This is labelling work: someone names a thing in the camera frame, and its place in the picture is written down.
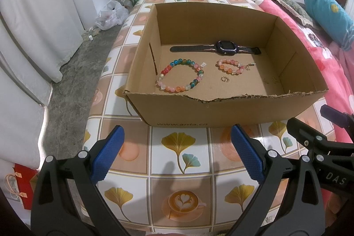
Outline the white curtain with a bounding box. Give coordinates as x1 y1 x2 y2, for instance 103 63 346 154
0 0 85 170

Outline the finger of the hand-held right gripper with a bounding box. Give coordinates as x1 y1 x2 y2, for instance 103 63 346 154
287 117 336 155
321 105 354 127

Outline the pink bead bracelet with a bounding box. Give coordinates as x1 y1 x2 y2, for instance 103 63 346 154
216 58 256 75

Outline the white plastic bag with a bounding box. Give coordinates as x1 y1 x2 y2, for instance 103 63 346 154
95 0 129 31

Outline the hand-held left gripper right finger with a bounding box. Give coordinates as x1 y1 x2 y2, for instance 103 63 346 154
231 124 325 236

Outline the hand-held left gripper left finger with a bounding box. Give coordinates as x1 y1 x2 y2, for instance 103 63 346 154
30 125 130 236

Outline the multicolour bead bracelet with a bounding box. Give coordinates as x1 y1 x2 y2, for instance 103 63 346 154
156 58 206 93

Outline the tile pattern tablecloth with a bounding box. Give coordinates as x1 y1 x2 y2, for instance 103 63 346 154
83 0 336 234

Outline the lace trimmed grey cushion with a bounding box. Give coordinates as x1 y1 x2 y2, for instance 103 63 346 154
265 0 315 27

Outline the black smart watch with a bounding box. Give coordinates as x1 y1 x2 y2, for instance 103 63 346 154
170 40 262 56

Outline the teal pillow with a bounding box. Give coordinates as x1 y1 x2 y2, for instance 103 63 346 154
301 0 354 51

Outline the pink floral blanket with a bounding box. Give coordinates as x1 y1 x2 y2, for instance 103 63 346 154
236 0 354 206

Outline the brown cardboard box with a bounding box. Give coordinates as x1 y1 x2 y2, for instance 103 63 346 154
123 3 329 128

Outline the red gift bag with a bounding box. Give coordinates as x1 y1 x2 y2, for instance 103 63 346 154
6 163 40 211

